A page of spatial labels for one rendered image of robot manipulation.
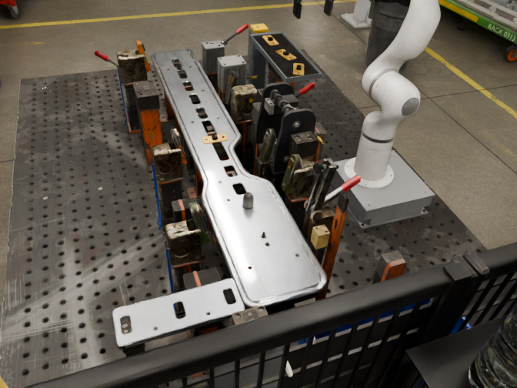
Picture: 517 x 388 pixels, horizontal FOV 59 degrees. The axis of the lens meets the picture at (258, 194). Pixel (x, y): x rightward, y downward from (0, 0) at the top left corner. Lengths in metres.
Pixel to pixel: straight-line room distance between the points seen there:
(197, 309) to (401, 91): 0.92
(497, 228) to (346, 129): 1.26
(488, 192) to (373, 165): 1.69
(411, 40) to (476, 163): 2.10
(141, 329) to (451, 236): 1.19
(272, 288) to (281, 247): 0.13
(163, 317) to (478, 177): 2.69
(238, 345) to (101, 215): 1.40
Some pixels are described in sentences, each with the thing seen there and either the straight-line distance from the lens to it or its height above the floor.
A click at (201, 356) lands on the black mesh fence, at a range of 0.41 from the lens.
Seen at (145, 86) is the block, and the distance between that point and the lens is 1.82.
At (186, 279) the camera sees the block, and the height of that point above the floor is 0.98.
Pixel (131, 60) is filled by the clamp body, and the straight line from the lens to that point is 1.98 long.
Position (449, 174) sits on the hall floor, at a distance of 3.34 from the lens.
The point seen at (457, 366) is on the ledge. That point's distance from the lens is 0.59.
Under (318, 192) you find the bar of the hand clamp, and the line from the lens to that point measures 1.20.
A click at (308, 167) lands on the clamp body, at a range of 1.35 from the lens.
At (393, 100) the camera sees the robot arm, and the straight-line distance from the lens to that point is 1.53.
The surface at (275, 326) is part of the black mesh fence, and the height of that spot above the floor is 1.55.
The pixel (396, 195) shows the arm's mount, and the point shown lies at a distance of 1.76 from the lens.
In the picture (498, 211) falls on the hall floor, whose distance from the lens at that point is 3.20.
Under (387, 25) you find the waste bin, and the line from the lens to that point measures 4.23.
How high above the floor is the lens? 1.90
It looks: 42 degrees down
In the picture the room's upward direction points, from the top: 4 degrees clockwise
